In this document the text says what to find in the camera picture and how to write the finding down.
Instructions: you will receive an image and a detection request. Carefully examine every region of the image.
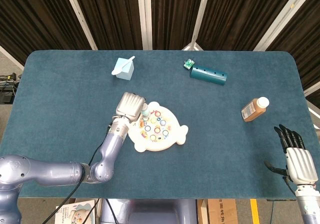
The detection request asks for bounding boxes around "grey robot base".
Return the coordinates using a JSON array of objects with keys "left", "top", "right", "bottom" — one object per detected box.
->
[{"left": 99, "top": 198, "right": 199, "bottom": 224}]

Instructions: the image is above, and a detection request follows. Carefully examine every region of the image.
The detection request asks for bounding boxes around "brown bottle white cap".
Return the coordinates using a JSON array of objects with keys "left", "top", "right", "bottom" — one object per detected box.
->
[{"left": 240, "top": 96, "right": 270, "bottom": 123}]

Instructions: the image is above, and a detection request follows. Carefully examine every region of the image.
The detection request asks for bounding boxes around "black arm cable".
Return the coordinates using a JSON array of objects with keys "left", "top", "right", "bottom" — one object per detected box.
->
[{"left": 44, "top": 123, "right": 113, "bottom": 224}]

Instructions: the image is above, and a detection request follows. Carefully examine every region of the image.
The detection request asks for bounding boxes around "black base cable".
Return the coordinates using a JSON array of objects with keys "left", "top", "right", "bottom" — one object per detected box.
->
[{"left": 103, "top": 198, "right": 119, "bottom": 224}]

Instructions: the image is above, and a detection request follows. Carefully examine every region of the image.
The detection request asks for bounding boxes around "teal half-cylinder block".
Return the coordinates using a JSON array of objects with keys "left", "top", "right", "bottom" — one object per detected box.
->
[{"left": 189, "top": 64, "right": 229, "bottom": 87}]

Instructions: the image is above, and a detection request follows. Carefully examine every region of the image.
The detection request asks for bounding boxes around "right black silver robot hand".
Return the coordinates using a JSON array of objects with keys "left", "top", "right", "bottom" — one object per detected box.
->
[{"left": 264, "top": 124, "right": 317, "bottom": 186}]

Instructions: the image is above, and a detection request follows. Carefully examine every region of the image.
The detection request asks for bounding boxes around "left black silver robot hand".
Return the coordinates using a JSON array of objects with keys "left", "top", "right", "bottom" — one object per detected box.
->
[{"left": 115, "top": 91, "right": 149, "bottom": 123}]

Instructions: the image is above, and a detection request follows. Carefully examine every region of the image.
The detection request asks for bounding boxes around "black floor power equipment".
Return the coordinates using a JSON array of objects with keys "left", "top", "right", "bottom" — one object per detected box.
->
[{"left": 0, "top": 72, "right": 21, "bottom": 105}]

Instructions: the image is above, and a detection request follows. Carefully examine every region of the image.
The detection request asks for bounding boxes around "white toy peg board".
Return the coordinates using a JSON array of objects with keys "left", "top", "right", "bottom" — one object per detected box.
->
[{"left": 126, "top": 101, "right": 189, "bottom": 153}]

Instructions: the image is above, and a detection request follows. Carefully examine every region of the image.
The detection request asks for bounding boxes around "white frame post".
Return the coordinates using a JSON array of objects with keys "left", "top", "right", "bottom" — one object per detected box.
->
[
  {"left": 253, "top": 0, "right": 316, "bottom": 52},
  {"left": 61, "top": 0, "right": 99, "bottom": 51},
  {"left": 136, "top": 0, "right": 154, "bottom": 51},
  {"left": 181, "top": 0, "right": 213, "bottom": 51}
]

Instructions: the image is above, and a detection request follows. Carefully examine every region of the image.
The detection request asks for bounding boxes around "light blue cube box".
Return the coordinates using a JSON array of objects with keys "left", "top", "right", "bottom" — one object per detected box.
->
[{"left": 115, "top": 57, "right": 135, "bottom": 81}]

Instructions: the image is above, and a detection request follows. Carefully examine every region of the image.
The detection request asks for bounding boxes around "white plastic spoon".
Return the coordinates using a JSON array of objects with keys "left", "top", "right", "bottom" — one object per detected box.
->
[{"left": 111, "top": 55, "right": 136, "bottom": 76}]

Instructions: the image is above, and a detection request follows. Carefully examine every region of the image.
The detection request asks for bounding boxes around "brown cardboard box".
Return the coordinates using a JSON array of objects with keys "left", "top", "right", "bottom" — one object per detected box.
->
[{"left": 197, "top": 198, "right": 239, "bottom": 224}]

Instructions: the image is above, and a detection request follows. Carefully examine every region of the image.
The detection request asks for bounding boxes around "dark brown curtain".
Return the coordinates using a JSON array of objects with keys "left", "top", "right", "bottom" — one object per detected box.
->
[{"left": 0, "top": 0, "right": 320, "bottom": 102}]

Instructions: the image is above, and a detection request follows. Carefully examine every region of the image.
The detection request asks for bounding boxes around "blue felt table mat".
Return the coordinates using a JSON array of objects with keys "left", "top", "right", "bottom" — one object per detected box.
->
[{"left": 0, "top": 49, "right": 320, "bottom": 200}]

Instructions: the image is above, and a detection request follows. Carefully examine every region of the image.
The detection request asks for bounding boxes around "toy packaging box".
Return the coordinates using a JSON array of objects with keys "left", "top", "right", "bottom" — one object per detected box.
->
[{"left": 55, "top": 199, "right": 99, "bottom": 224}]

